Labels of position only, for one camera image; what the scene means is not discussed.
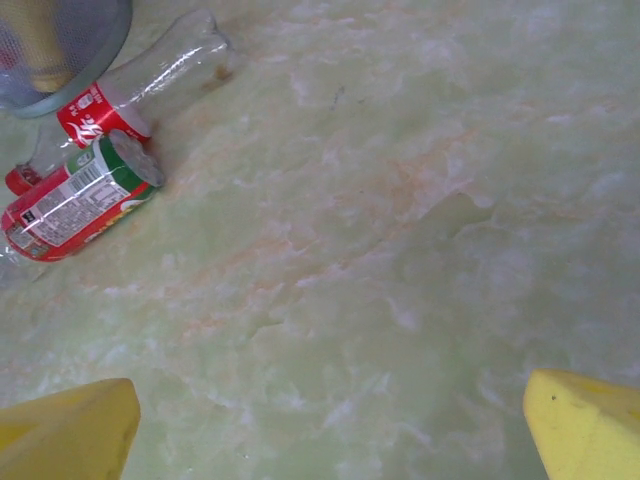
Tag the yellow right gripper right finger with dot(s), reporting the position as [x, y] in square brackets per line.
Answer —
[590, 430]

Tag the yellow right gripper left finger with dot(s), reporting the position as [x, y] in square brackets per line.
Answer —
[65, 435]

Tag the red and green can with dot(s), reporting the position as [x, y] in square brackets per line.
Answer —
[75, 210]

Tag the clear cola bottle red label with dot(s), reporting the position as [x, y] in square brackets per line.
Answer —
[160, 70]

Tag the clear plastic bucket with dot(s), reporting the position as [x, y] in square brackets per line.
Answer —
[55, 50]

